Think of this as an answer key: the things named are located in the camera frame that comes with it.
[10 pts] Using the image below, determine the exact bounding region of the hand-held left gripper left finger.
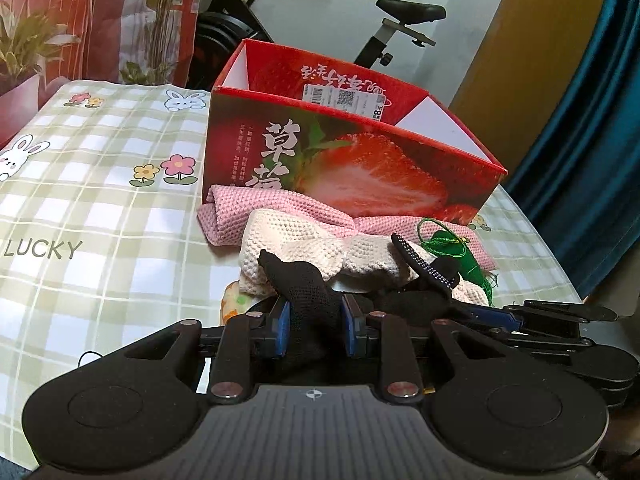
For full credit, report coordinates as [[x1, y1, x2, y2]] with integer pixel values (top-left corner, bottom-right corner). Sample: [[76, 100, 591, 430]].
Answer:
[[122, 300, 293, 406]]

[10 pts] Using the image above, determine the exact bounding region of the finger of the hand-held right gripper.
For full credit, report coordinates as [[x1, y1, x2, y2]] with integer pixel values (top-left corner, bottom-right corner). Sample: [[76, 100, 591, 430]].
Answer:
[[452, 300, 620, 332], [480, 329, 596, 356]]

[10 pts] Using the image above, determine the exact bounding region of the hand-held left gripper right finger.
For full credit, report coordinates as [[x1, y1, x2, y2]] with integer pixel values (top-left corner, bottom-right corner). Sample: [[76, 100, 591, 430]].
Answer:
[[340, 296, 506, 405]]

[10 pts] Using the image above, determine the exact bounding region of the plain black glove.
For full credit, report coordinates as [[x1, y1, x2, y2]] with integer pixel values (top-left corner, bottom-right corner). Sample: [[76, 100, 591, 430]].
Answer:
[[257, 249, 351, 366]]

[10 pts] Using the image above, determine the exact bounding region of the black glove with white dots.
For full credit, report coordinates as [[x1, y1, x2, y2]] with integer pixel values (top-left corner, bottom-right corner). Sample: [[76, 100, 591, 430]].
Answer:
[[345, 232, 473, 318]]

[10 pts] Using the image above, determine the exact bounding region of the cream knit cloth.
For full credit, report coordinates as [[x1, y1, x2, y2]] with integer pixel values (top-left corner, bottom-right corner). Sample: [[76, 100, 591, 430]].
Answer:
[[237, 207, 488, 306]]

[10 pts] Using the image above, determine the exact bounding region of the pink knit cloth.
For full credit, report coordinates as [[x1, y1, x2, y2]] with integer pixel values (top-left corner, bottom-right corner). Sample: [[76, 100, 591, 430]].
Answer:
[[196, 184, 501, 273]]

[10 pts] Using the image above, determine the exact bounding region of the red strawberry print cardboard box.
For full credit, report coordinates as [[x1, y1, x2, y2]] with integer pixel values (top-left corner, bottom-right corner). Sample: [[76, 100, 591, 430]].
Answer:
[[202, 37, 508, 226]]

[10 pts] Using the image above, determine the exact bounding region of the orange and white soft item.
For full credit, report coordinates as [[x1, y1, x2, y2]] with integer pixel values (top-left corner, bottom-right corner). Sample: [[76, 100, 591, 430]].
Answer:
[[221, 281, 262, 328]]

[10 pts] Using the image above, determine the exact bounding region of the green tassel ornament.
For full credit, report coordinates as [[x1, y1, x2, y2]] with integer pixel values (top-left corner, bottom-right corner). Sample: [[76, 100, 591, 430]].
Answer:
[[417, 217, 502, 307]]

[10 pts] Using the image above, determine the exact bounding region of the blue curtain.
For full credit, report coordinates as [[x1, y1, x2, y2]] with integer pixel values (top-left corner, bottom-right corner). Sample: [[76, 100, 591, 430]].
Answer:
[[502, 0, 640, 297]]

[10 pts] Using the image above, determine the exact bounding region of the checked tablecloth with rabbits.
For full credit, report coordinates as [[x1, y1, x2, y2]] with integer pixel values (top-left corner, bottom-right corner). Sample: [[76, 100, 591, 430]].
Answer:
[[0, 80, 586, 471]]

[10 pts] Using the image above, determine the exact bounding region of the wooden door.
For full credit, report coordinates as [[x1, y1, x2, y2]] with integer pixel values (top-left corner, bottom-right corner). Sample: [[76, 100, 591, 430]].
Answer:
[[449, 0, 617, 111]]

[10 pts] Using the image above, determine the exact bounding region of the black exercise bike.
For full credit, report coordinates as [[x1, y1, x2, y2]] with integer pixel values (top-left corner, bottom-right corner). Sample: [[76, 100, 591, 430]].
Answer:
[[195, 0, 447, 86]]

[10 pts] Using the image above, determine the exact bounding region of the red plant print curtain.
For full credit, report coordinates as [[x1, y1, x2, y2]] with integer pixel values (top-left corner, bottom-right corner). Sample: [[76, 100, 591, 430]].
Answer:
[[0, 0, 211, 147]]

